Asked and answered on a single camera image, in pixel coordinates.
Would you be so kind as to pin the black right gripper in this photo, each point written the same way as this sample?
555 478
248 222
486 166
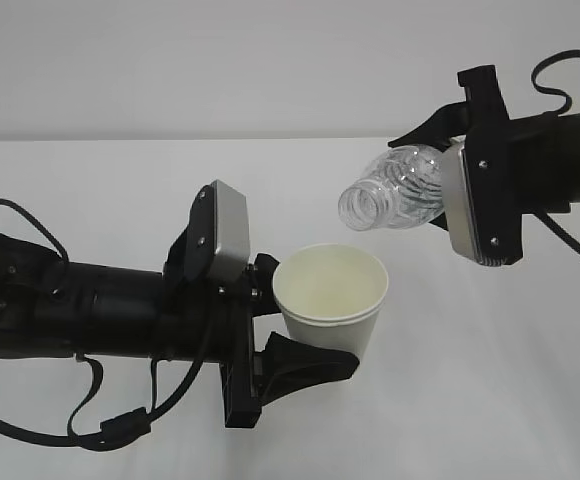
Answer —
484 117

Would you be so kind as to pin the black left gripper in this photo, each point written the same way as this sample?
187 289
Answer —
215 325

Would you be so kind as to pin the white paper cup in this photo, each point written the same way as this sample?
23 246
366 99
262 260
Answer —
331 295

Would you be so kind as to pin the clear water bottle green label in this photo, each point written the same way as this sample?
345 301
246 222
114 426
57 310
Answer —
400 189

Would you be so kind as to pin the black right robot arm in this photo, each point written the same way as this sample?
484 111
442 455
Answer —
566 153

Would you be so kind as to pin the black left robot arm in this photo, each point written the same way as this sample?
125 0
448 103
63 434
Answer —
49 309

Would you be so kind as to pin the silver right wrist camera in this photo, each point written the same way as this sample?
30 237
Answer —
482 216

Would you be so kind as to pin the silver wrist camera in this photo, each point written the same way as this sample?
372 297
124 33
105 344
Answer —
217 241
482 216

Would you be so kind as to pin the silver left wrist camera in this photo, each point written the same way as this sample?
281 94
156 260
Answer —
217 241

